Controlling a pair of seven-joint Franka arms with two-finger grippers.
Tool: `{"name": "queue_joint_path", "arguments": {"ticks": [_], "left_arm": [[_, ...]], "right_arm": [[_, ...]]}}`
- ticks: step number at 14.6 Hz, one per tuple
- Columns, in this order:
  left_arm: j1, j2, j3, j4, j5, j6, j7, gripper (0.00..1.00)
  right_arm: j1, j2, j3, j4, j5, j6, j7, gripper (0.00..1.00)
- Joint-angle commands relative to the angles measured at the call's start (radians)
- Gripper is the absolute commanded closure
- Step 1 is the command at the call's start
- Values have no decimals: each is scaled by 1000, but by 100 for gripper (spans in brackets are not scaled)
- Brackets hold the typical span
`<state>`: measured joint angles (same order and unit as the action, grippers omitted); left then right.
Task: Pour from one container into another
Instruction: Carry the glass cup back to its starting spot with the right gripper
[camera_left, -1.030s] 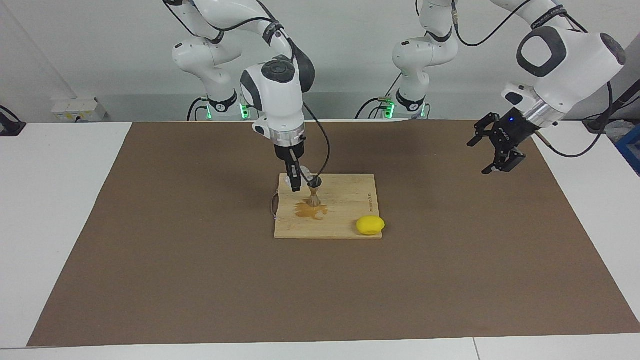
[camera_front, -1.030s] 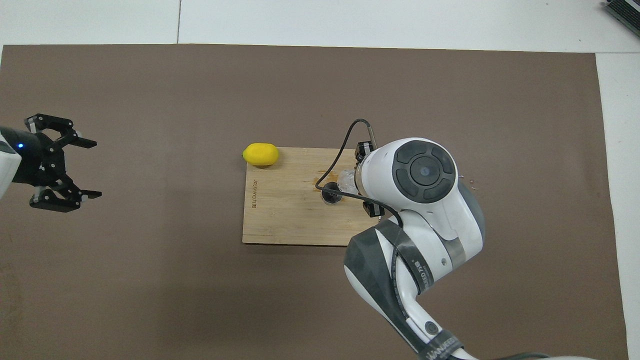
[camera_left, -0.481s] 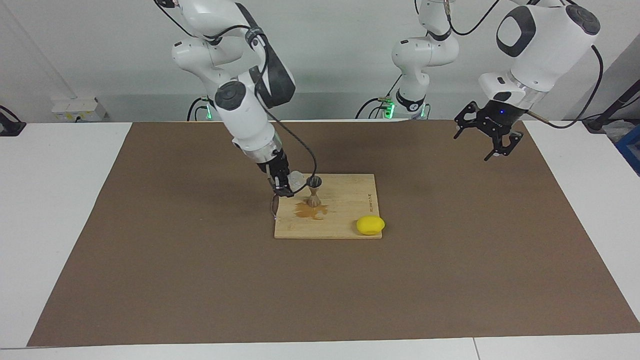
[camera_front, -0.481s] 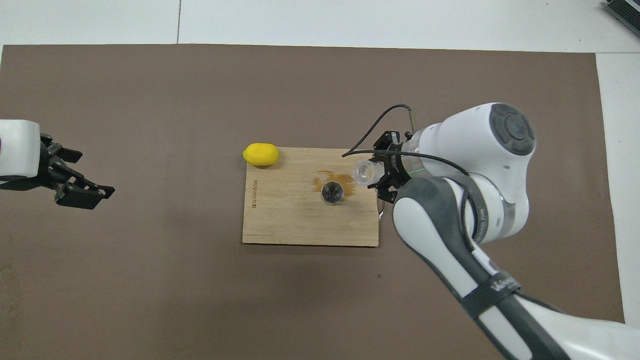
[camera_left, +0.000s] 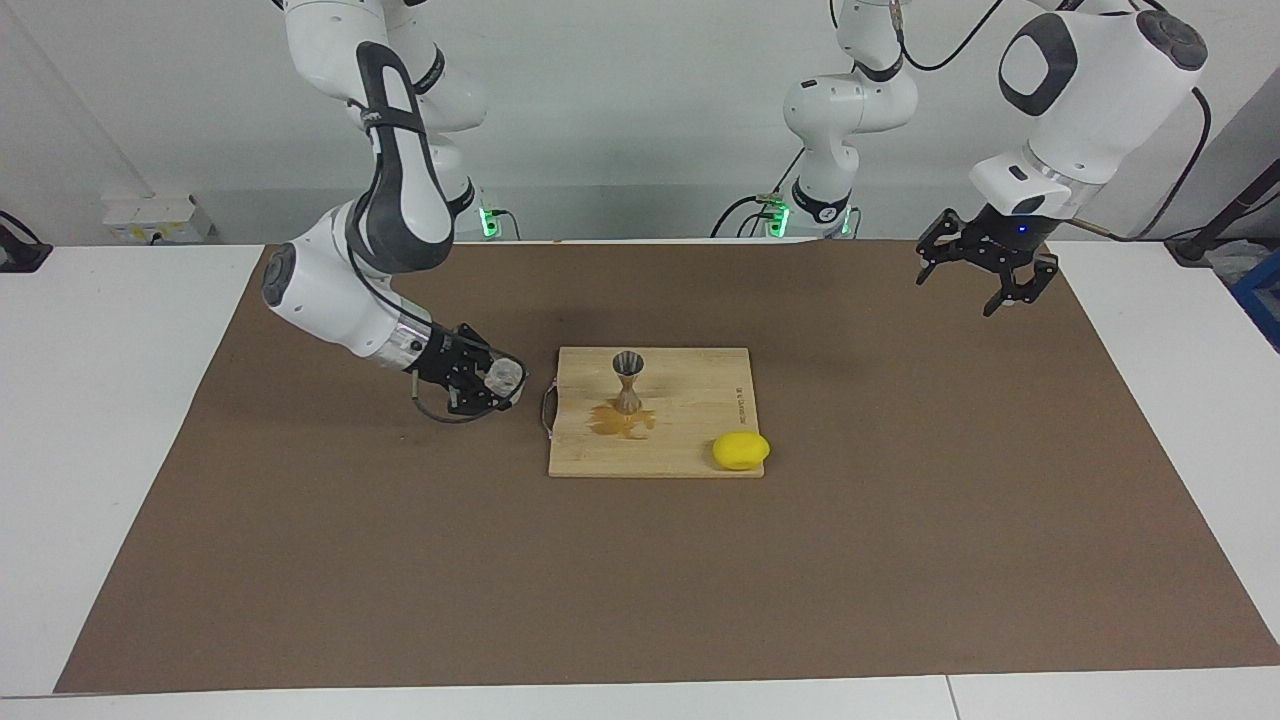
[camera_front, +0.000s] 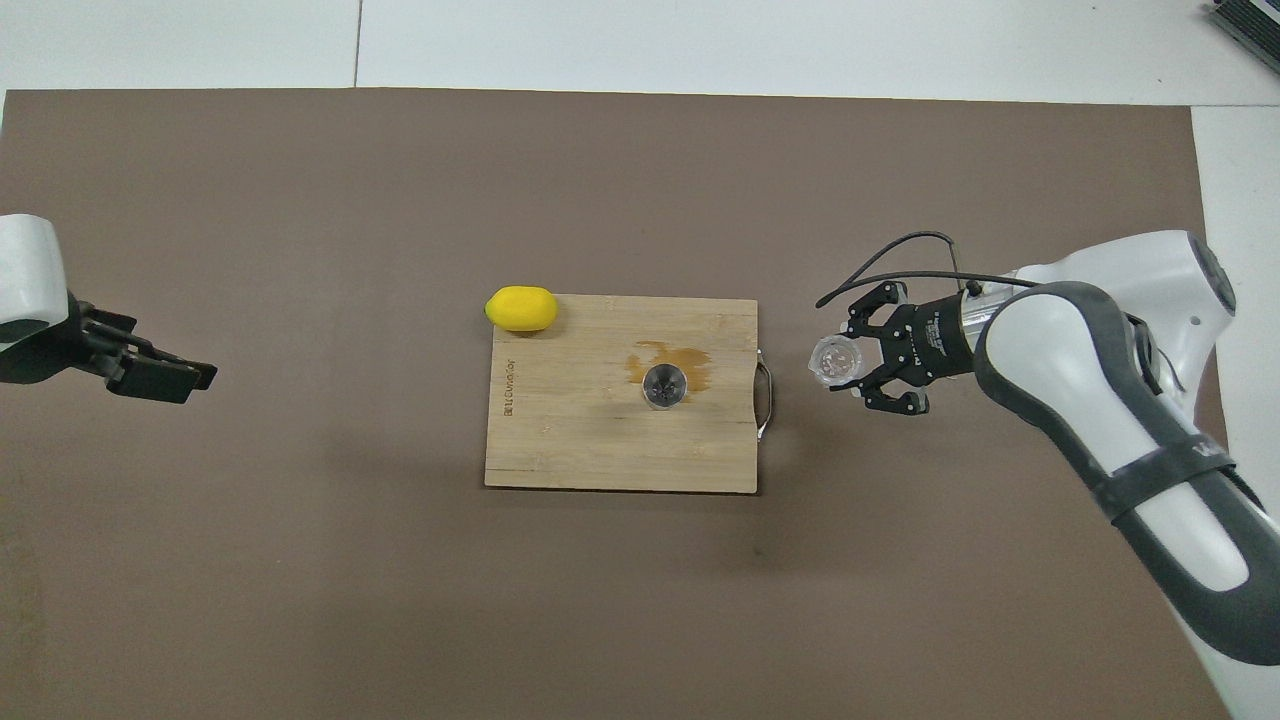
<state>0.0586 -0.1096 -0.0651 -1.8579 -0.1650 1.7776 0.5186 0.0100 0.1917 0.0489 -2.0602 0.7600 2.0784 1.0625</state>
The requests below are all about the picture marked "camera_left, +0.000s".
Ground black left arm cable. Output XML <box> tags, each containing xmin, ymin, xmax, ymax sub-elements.
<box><xmin>828</xmin><ymin>0</ymin><xmax>1213</xmax><ymax>244</ymax></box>

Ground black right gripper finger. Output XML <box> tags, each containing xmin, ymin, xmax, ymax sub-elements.
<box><xmin>458</xmin><ymin>325</ymin><xmax>523</xmax><ymax>366</ymax></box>
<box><xmin>448</xmin><ymin>385</ymin><xmax>521</xmax><ymax>414</ymax></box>

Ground blue box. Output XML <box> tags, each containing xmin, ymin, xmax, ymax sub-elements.
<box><xmin>1232</xmin><ymin>250</ymin><xmax>1280</xmax><ymax>351</ymax></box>

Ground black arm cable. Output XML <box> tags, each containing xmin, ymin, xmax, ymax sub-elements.
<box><xmin>828</xmin><ymin>0</ymin><xmax>1213</xmax><ymax>244</ymax></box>
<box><xmin>410</xmin><ymin>370</ymin><xmax>501</xmax><ymax>423</ymax></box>

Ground yellow lemon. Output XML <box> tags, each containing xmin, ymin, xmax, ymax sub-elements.
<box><xmin>712</xmin><ymin>431</ymin><xmax>771</xmax><ymax>471</ymax></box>

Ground white wall socket box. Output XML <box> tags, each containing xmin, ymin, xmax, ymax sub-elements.
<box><xmin>103</xmin><ymin>195</ymin><xmax>213</xmax><ymax>244</ymax></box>

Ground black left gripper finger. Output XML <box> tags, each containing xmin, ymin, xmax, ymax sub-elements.
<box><xmin>983</xmin><ymin>255</ymin><xmax>1059</xmax><ymax>318</ymax></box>
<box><xmin>915</xmin><ymin>208</ymin><xmax>971</xmax><ymax>286</ymax></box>

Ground black base cables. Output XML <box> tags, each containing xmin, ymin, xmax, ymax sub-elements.
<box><xmin>710</xmin><ymin>150</ymin><xmax>806</xmax><ymax>238</ymax></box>

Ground metal cocktail jigger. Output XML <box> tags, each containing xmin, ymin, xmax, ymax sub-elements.
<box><xmin>611</xmin><ymin>351</ymin><xmax>646</xmax><ymax>415</ymax></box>

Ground black stand leg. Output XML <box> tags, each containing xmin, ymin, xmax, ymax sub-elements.
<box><xmin>1165</xmin><ymin>160</ymin><xmax>1280</xmax><ymax>266</ymax></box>

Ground brown table mat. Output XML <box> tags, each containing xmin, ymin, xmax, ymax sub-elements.
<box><xmin>55</xmin><ymin>240</ymin><xmax>1280</xmax><ymax>694</ymax></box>

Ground clear plastic bag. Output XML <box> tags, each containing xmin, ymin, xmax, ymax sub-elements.
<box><xmin>1205</xmin><ymin>240</ymin><xmax>1266</xmax><ymax>286</ymax></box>

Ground bamboo cutting board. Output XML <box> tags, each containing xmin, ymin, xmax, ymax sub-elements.
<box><xmin>547</xmin><ymin>347</ymin><xmax>766</xmax><ymax>479</ymax></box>

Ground black clamp mount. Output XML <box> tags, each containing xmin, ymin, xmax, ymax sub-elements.
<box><xmin>0</xmin><ymin>212</ymin><xmax>53</xmax><ymax>273</ymax></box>

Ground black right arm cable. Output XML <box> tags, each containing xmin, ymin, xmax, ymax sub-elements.
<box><xmin>410</xmin><ymin>370</ymin><xmax>501</xmax><ymax>423</ymax></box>

